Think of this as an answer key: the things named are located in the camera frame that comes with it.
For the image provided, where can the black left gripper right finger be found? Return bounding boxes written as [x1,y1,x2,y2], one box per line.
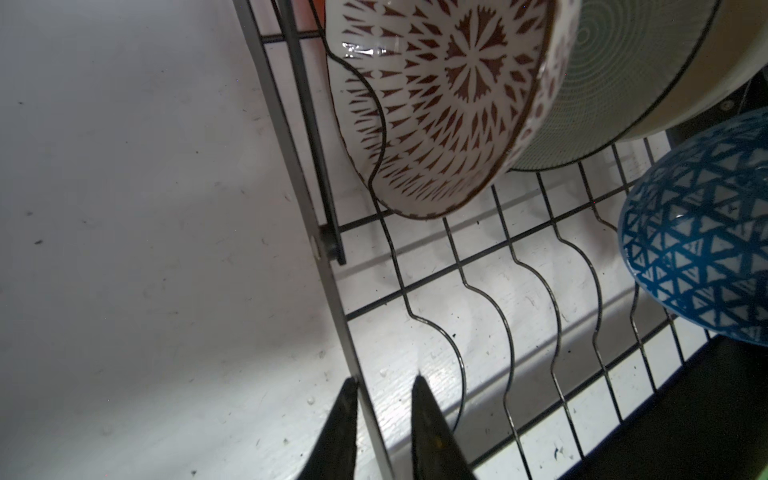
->
[411,375,476,480]

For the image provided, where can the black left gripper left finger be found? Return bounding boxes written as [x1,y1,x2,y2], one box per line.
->
[298,377,359,480]

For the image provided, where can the blue triangle pattern bowl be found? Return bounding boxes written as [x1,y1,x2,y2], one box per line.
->
[617,108,767,346]

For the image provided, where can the patterned ceramic bowl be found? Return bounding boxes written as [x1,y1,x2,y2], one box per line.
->
[325,0,582,220]

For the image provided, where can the light green glazed bowl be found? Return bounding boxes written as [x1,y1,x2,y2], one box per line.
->
[511,0,720,171]

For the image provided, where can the cream ceramic bowl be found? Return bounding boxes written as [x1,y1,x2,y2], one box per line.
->
[622,0,767,140]

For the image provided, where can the orange plastic bowl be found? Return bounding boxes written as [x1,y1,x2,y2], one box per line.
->
[310,0,326,27]

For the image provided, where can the black wire dish rack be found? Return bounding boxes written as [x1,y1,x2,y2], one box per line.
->
[235,1,764,479]

